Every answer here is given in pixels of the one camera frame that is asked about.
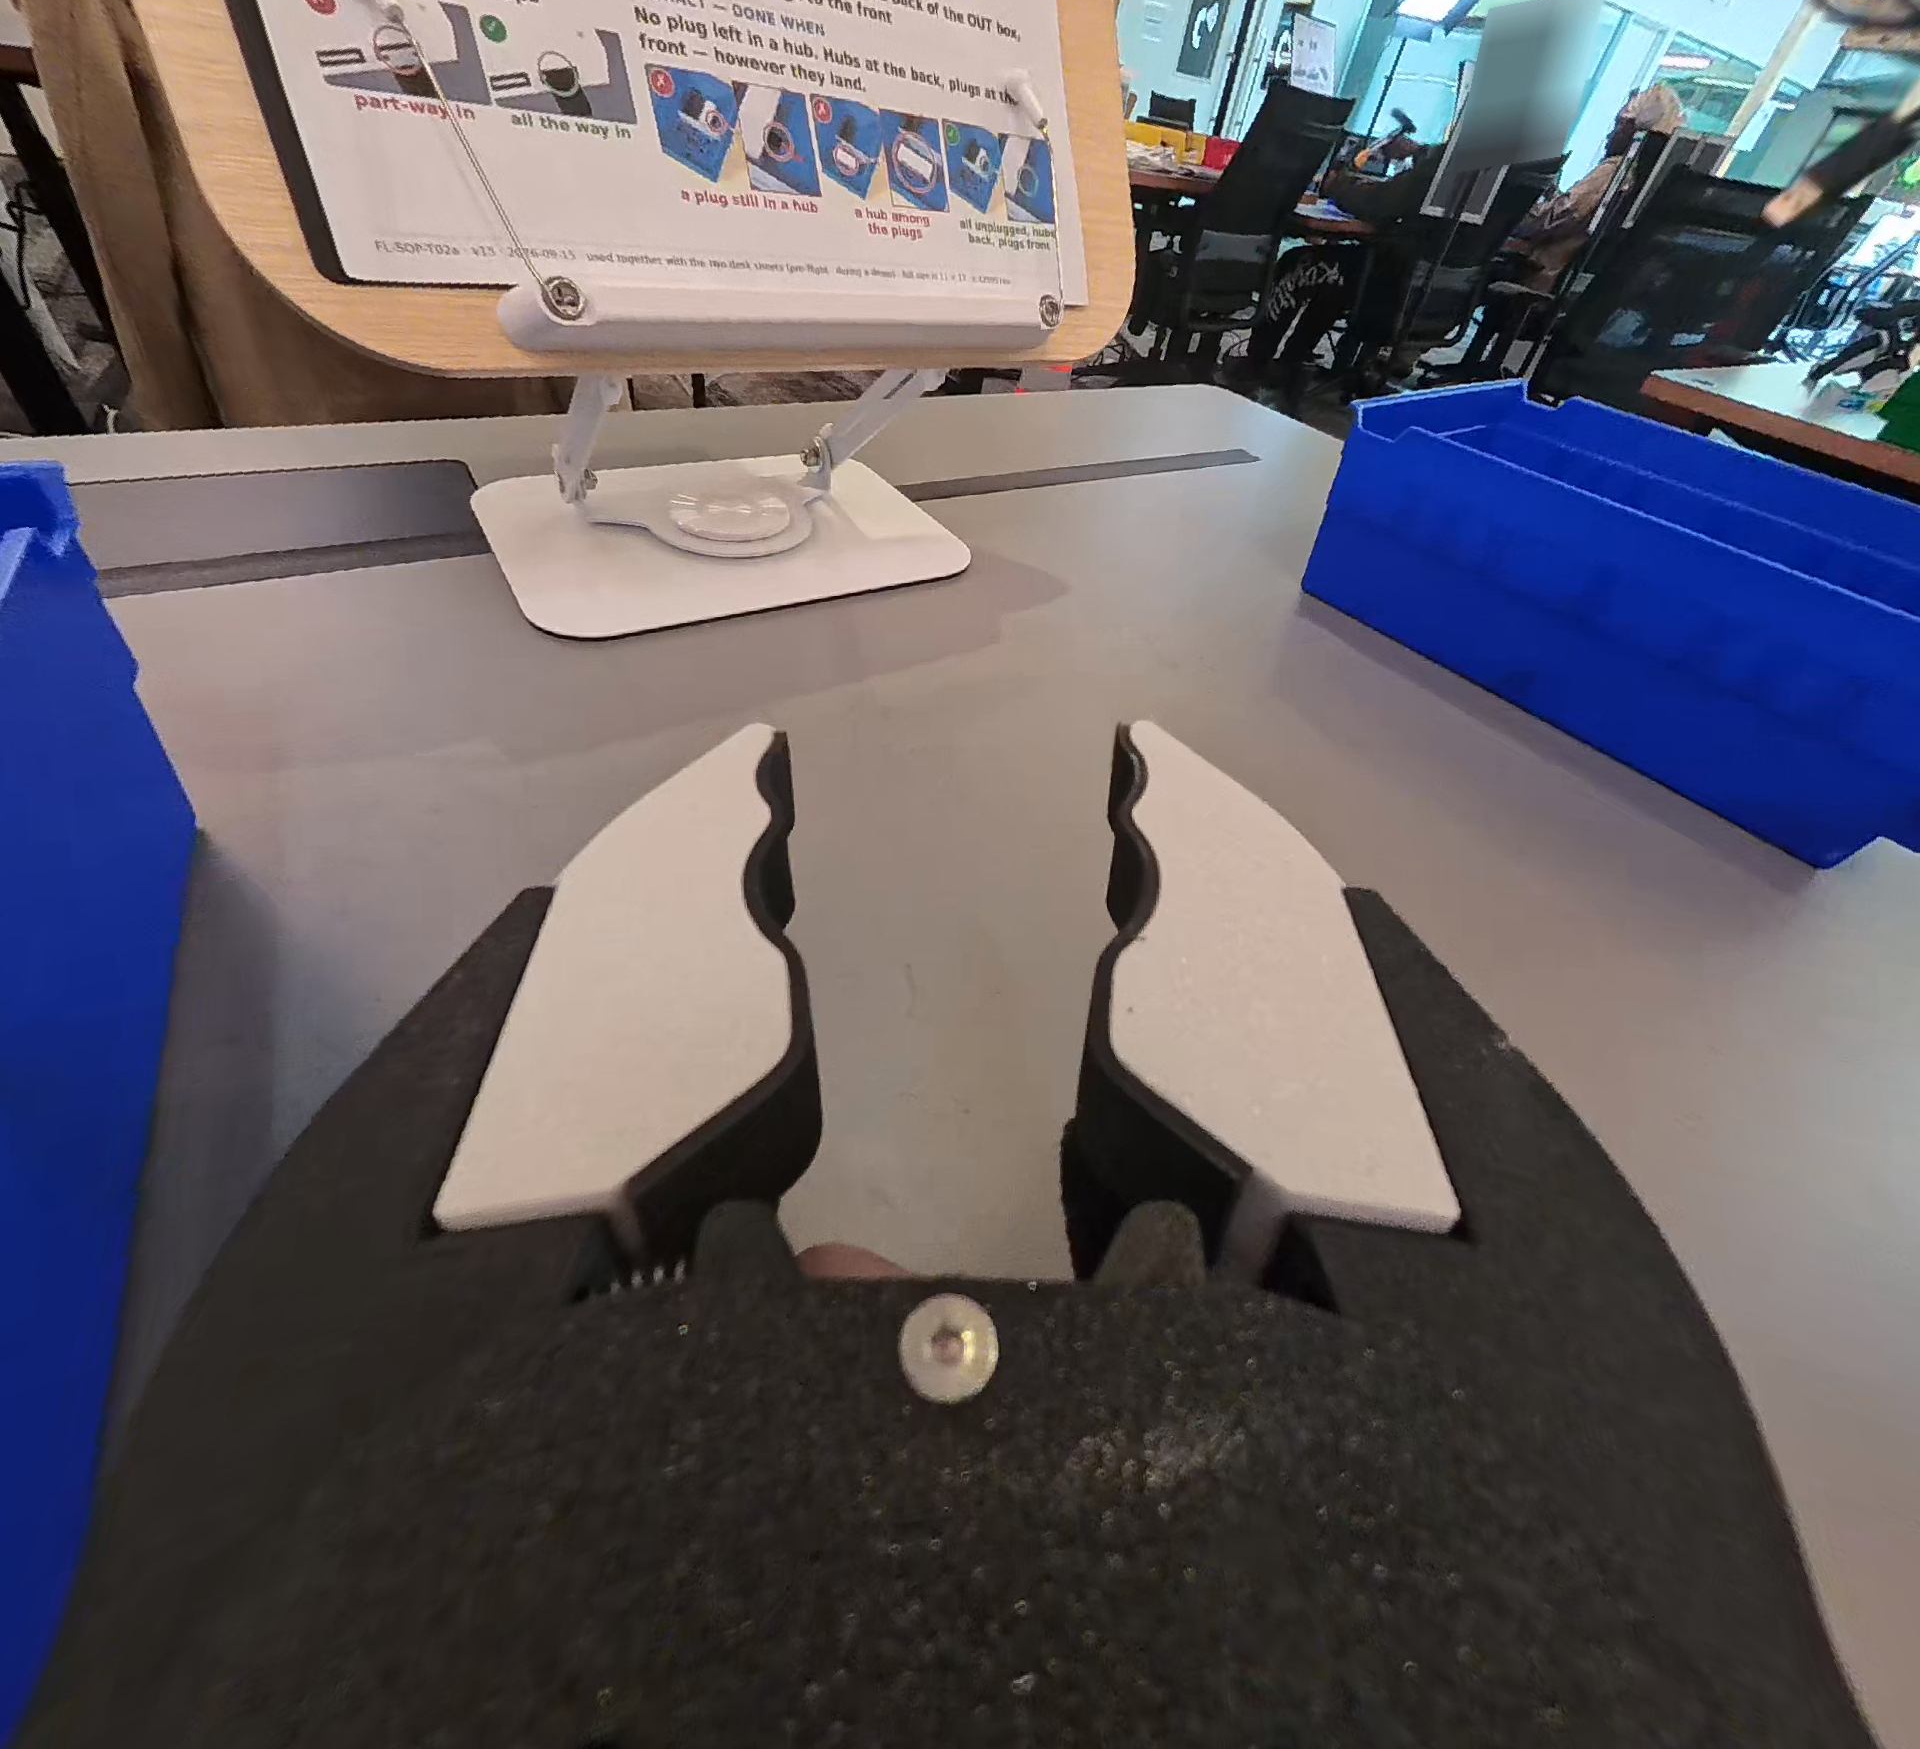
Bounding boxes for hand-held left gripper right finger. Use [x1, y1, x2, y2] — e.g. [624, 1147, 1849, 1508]
[1061, 721, 1465, 1294]

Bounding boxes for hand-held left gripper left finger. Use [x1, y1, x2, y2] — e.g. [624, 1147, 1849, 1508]
[431, 723, 824, 1294]

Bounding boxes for blue plastic bin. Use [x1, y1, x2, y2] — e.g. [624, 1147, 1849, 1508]
[1300, 378, 1920, 871]
[0, 459, 200, 1682]

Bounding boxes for black USB-A cable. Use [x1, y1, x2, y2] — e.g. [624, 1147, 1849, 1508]
[1760, 0, 1920, 230]

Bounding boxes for instruction sheet on wooden stand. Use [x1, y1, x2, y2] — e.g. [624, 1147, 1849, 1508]
[66, 0, 1137, 642]

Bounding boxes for wooden office desk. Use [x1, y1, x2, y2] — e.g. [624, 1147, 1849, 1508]
[1124, 162, 1382, 349]
[1641, 354, 1920, 498]

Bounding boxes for black office chair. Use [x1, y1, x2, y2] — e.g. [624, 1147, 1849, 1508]
[1163, 76, 1356, 357]
[1530, 162, 1877, 412]

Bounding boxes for printed instruction sheet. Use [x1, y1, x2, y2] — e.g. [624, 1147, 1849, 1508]
[169, 0, 1069, 290]

